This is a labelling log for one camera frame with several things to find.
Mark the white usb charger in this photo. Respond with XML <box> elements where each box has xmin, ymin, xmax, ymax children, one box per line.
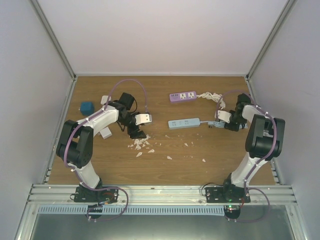
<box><xmin>99</xmin><ymin>127</ymin><xmax>112</xmax><ymax>140</ymax></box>

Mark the blue cube plug adapter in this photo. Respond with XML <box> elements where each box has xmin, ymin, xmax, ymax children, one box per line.
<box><xmin>79</xmin><ymin>101</ymin><xmax>95</xmax><ymax>116</ymax></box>

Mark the purple power strip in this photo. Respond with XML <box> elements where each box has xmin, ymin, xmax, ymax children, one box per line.
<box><xmin>169</xmin><ymin>91</ymin><xmax>197</xmax><ymax>103</ymax></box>

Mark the white cube adapter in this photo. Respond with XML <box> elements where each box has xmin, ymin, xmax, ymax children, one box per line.
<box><xmin>100</xmin><ymin>95</ymin><xmax>112</xmax><ymax>106</ymax></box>

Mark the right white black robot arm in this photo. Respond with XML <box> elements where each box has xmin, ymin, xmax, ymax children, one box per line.
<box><xmin>221</xmin><ymin>93</ymin><xmax>286</xmax><ymax>203</ymax></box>

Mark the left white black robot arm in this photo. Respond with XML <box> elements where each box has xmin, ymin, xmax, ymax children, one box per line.
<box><xmin>56</xmin><ymin>92</ymin><xmax>152</xmax><ymax>202</ymax></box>

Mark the white plastic debris pile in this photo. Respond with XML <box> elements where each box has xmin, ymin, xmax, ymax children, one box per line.
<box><xmin>127</xmin><ymin>134</ymin><xmax>158</xmax><ymax>158</ymax></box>

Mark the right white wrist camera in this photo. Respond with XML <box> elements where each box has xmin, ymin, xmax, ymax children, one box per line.
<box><xmin>215</xmin><ymin>110</ymin><xmax>232</xmax><ymax>123</ymax></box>

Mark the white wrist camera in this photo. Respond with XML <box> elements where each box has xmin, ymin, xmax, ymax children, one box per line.
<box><xmin>215</xmin><ymin>110</ymin><xmax>232</xmax><ymax>123</ymax></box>
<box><xmin>134</xmin><ymin>113</ymin><xmax>152</xmax><ymax>126</ymax></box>

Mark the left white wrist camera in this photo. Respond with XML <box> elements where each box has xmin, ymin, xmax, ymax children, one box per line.
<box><xmin>134</xmin><ymin>113</ymin><xmax>152</xmax><ymax>126</ymax></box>

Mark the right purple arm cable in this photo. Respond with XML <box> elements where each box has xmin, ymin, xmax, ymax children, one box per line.
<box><xmin>216</xmin><ymin>89</ymin><xmax>278</xmax><ymax>187</ymax></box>

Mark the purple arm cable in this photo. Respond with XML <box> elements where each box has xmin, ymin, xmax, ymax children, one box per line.
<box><xmin>216</xmin><ymin>89</ymin><xmax>278</xmax><ymax>187</ymax></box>
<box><xmin>63</xmin><ymin>79</ymin><xmax>150</xmax><ymax>171</ymax></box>

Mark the white power strip cord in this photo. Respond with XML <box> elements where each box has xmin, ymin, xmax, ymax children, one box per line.
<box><xmin>196</xmin><ymin>91</ymin><xmax>226</xmax><ymax>110</ymax></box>

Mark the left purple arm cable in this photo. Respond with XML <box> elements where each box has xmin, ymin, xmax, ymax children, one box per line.
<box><xmin>63</xmin><ymin>79</ymin><xmax>150</xmax><ymax>171</ymax></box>

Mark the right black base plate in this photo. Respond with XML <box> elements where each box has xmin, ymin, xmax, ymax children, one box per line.
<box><xmin>201</xmin><ymin>185</ymin><xmax>251</xmax><ymax>204</ymax></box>

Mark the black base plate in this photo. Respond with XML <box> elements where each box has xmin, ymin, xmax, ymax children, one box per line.
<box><xmin>70</xmin><ymin>185</ymin><xmax>119</xmax><ymax>204</ymax></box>
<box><xmin>201</xmin><ymin>185</ymin><xmax>251</xmax><ymax>204</ymax></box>

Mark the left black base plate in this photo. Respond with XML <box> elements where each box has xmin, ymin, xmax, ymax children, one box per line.
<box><xmin>70</xmin><ymin>185</ymin><xmax>119</xmax><ymax>204</ymax></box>

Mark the slotted grey cable duct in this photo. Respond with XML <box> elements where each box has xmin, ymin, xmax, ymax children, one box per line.
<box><xmin>38</xmin><ymin>204</ymin><xmax>225</xmax><ymax>216</ymax></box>

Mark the aluminium front rail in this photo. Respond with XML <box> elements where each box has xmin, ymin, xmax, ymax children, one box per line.
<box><xmin>27</xmin><ymin>184</ymin><xmax>298</xmax><ymax>206</ymax></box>

